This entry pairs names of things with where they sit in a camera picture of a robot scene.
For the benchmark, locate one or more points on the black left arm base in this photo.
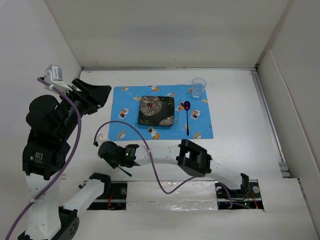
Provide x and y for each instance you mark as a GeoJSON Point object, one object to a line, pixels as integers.
{"type": "Point", "coordinates": [115, 200]}

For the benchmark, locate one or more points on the purple iridescent spoon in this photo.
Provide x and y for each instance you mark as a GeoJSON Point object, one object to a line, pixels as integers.
{"type": "Point", "coordinates": [187, 106]}

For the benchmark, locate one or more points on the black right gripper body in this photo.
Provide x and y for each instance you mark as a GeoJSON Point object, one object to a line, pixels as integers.
{"type": "Point", "coordinates": [114, 162]}

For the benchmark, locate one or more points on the black floral square plate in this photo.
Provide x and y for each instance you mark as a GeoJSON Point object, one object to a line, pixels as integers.
{"type": "Point", "coordinates": [156, 111]}

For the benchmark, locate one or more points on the blue space-print cloth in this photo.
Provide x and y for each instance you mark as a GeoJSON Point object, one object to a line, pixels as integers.
{"type": "Point", "coordinates": [125, 112]}

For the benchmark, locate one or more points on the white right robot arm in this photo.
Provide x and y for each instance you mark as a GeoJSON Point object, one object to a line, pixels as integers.
{"type": "Point", "coordinates": [193, 159]}

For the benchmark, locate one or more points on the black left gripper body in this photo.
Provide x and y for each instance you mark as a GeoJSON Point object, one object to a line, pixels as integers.
{"type": "Point", "coordinates": [83, 104]}

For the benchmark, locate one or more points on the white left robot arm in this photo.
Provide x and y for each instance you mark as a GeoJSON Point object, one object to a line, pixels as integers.
{"type": "Point", "coordinates": [47, 154]}

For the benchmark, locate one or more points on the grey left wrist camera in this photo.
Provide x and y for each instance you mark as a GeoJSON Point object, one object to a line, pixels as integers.
{"type": "Point", "coordinates": [53, 74]}

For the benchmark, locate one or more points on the iridescent fork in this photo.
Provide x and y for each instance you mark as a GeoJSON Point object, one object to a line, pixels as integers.
{"type": "Point", "coordinates": [126, 172]}

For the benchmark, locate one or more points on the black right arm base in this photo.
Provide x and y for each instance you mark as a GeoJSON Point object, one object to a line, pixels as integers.
{"type": "Point", "coordinates": [237, 200]}

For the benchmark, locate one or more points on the clear plastic cup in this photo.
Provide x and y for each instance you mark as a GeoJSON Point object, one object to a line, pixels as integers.
{"type": "Point", "coordinates": [198, 86]}

